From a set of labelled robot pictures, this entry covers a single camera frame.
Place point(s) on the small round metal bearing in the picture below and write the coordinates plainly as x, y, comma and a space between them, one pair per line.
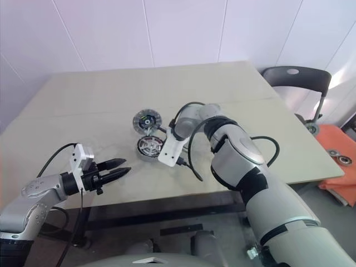
332, 153

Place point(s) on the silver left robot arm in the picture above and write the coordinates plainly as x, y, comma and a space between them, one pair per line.
41, 186

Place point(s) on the black plastic chair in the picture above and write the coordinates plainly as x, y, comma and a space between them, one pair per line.
306, 76

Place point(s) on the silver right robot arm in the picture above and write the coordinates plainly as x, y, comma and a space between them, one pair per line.
278, 208

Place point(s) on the round motor cover with circuit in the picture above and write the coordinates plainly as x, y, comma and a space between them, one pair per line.
139, 122

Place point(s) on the grey robot torso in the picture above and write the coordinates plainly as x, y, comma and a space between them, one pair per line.
180, 261

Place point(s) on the black metal table frame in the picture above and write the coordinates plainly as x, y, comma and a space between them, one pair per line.
86, 222

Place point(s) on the copper wound stator disc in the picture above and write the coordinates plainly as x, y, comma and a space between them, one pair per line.
147, 147

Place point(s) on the large round metal bearing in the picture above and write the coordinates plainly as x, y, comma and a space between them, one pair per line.
345, 160

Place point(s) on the dark grey rounded shape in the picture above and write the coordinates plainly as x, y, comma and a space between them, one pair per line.
205, 242

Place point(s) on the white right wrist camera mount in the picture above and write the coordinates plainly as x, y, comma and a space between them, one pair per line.
169, 150

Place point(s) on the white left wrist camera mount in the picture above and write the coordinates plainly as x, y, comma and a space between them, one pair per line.
78, 158

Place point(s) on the small green white object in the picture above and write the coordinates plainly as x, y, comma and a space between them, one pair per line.
253, 253

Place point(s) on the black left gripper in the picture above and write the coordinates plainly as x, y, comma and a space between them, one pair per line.
91, 180

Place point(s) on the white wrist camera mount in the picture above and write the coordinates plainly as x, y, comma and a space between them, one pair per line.
78, 158
169, 150

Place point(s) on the orange cloth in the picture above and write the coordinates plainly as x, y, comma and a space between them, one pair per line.
333, 136

